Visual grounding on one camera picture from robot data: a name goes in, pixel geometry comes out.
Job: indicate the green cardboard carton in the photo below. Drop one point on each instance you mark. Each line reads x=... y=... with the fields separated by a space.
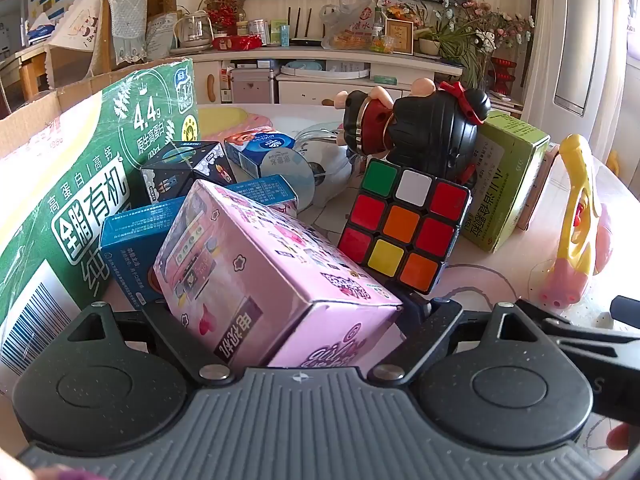
x=75 y=200

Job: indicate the black haired doll red bow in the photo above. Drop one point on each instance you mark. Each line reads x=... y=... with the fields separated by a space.
x=425 y=125

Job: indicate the small green box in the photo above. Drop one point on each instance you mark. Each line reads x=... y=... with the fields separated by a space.
x=279 y=32

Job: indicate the potted flower plant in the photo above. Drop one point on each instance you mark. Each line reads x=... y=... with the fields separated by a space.
x=470 y=35

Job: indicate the blue and white small carton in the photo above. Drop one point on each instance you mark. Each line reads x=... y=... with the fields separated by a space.
x=260 y=149

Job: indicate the white standing air conditioner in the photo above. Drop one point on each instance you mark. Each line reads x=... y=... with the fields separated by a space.
x=585 y=45

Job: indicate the dark space print cube box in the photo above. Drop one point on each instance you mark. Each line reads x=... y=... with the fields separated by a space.
x=192 y=165

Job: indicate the pink toy box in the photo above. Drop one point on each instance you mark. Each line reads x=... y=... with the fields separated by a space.
x=260 y=270

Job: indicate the person's right hand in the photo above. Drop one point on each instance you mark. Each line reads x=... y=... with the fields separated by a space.
x=621 y=437

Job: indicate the glass kettle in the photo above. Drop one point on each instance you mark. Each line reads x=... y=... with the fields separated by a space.
x=192 y=32

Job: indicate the white television cabinet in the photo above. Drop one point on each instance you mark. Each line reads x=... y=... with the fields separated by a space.
x=325 y=67

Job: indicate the black router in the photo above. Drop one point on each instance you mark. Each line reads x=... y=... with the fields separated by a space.
x=305 y=40

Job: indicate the blue cardboard box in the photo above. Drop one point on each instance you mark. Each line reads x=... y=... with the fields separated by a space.
x=127 y=255

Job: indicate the yellow pink toy gun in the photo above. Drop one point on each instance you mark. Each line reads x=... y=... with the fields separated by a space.
x=580 y=210

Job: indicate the framed certificate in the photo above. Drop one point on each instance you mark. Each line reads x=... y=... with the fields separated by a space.
x=398 y=36

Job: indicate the red ornament stand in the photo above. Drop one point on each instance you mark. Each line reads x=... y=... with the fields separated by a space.
x=502 y=75

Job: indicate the green medicine box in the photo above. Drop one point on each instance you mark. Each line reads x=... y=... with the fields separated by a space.
x=505 y=180

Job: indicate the white plastic bag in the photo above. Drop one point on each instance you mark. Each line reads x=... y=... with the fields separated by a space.
x=350 y=22

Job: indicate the lace cloth cover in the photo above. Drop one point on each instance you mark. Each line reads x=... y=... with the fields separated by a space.
x=125 y=30

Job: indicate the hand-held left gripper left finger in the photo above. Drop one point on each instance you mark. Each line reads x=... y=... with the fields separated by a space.
x=159 y=316

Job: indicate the thin pink box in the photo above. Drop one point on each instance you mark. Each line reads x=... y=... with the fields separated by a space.
x=540 y=195

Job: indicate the colourful puzzle cube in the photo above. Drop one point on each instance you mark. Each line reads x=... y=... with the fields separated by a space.
x=405 y=225

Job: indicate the pink metal box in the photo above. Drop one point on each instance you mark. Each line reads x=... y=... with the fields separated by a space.
x=251 y=86

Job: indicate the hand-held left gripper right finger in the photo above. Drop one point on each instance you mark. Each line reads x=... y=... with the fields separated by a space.
x=436 y=316

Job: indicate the wooden side table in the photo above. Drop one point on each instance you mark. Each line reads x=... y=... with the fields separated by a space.
x=37 y=67

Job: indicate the red berry bouquet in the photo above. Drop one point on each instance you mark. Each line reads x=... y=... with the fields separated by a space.
x=222 y=12

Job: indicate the pink yellow cushion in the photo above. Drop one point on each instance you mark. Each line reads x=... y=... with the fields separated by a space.
x=230 y=119

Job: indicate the white paper bag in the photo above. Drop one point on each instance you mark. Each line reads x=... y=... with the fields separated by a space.
x=77 y=20

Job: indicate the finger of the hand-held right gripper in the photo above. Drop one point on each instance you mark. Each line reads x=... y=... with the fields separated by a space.
x=575 y=324
x=627 y=308

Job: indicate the silver disc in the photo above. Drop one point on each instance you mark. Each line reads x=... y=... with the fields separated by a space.
x=300 y=180

